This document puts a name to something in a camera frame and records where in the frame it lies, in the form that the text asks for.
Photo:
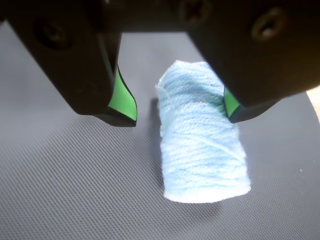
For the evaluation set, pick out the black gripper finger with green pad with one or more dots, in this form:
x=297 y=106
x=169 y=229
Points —
x=62 y=62
x=262 y=62

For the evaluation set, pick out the large grey textured mat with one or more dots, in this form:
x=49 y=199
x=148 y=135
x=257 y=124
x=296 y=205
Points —
x=75 y=175

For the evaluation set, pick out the light blue yarn block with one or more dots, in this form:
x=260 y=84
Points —
x=200 y=150

